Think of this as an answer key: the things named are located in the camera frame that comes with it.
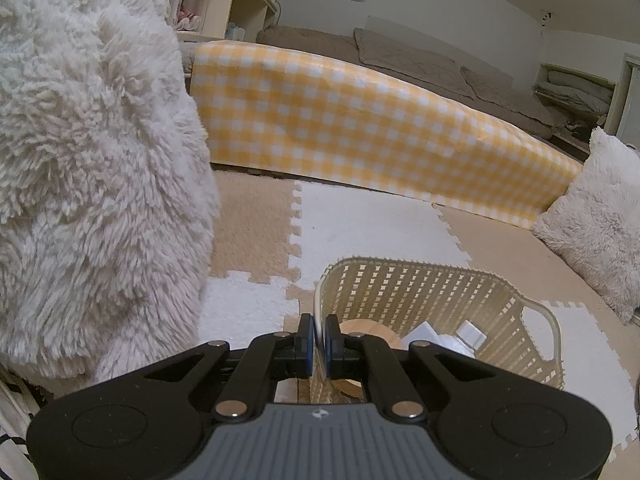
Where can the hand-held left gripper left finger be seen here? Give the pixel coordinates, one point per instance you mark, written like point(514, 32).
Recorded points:
point(311, 342)

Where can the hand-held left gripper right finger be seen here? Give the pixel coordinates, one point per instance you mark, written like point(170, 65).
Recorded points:
point(328, 345)

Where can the tape roll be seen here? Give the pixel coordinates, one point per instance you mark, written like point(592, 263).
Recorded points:
point(365, 325)

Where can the round cork coaster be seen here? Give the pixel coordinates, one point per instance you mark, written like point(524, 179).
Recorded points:
point(347, 387)

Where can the white charger plug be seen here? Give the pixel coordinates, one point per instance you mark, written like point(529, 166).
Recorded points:
point(425, 335)

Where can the cream plastic lattice basket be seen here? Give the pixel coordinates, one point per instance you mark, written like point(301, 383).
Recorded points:
point(440, 290)

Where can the white plastic clamp tool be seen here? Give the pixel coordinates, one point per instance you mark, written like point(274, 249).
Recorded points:
point(470, 332)

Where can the tan foam mat tile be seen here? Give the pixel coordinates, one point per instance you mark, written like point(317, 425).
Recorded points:
point(250, 220)
point(300, 294)
point(505, 255)

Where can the white foam mat tile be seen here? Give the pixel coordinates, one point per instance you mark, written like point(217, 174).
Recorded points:
point(600, 375)
point(245, 305)
point(370, 230)

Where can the yellow checked bed cloth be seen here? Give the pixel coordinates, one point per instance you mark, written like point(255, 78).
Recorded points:
point(375, 130)

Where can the large white fluffy pillow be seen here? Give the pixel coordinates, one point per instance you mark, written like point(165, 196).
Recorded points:
point(90, 160)

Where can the square white fluffy pillow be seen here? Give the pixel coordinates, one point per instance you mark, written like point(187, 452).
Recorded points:
point(595, 225)

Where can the brown bed pillow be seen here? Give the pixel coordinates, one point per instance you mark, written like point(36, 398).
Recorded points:
point(410, 60)

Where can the long brown bolster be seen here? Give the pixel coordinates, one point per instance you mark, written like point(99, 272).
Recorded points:
point(305, 37)

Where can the cream black printed cloth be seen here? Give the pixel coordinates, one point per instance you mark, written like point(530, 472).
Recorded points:
point(15, 435)

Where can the small pale teal box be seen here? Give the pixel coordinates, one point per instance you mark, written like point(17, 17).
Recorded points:
point(236, 31)

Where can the folded grey blankets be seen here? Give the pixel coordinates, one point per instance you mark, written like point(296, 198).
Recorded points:
point(575, 95)

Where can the clear doll display case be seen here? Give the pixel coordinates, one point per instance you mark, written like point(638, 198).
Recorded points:
point(187, 0)

